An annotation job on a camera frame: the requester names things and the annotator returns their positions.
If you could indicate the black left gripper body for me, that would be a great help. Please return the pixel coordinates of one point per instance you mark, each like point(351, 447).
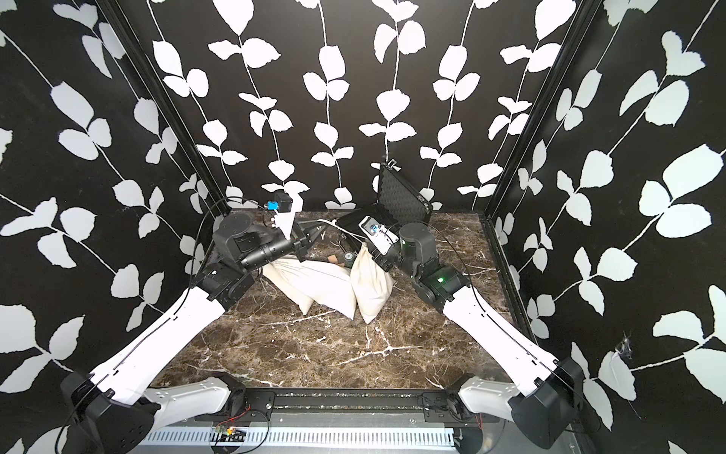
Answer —
point(297, 243)

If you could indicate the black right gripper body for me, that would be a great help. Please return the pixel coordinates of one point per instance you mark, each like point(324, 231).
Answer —
point(382, 261)

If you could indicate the white bag drawstring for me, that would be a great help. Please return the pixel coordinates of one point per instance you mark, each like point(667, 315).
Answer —
point(341, 229)

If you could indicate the white cloth bag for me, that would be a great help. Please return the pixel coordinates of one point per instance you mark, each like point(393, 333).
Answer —
point(371, 284)

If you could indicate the beige cloth bag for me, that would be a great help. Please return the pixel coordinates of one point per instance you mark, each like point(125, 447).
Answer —
point(326, 283)

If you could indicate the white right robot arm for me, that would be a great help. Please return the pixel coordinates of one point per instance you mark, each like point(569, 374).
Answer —
point(455, 296)

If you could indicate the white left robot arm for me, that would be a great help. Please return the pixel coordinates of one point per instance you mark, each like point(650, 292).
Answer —
point(114, 405)

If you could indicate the black poker chip case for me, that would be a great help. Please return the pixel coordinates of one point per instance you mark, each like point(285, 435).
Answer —
point(397, 203)

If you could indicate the white perforated strip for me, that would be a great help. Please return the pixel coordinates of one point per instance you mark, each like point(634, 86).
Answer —
point(381, 438)

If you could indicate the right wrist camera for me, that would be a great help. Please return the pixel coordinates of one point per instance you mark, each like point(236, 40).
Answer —
point(378, 234)

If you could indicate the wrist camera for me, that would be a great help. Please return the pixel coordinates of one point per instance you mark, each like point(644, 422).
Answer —
point(378, 234)
point(282, 205)

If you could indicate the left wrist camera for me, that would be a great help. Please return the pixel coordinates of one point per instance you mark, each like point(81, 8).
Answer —
point(282, 205)

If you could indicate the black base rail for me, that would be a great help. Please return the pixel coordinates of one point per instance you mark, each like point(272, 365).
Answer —
point(363, 404)

